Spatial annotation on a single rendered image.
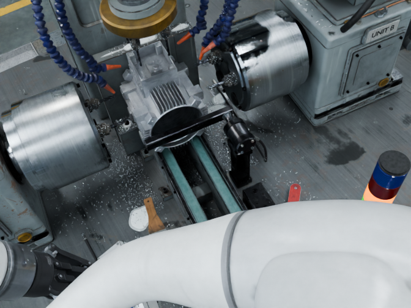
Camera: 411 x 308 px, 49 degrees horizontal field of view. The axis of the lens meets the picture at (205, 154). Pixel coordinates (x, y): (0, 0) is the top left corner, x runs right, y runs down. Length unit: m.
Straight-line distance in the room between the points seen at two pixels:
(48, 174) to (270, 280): 0.89
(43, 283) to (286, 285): 0.54
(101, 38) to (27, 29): 2.12
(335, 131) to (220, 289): 1.16
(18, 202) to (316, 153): 0.86
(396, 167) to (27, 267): 0.68
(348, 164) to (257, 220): 1.07
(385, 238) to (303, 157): 1.10
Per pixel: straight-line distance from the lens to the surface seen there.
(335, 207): 0.37
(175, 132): 1.21
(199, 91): 1.23
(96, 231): 1.37
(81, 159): 1.17
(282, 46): 1.26
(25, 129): 1.16
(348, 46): 1.33
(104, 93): 1.34
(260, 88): 1.25
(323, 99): 1.43
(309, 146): 1.46
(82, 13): 1.33
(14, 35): 3.46
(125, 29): 1.06
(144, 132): 1.21
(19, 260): 0.77
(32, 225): 1.32
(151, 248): 0.45
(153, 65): 1.24
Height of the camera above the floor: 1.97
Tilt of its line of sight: 55 degrees down
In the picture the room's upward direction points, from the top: 7 degrees counter-clockwise
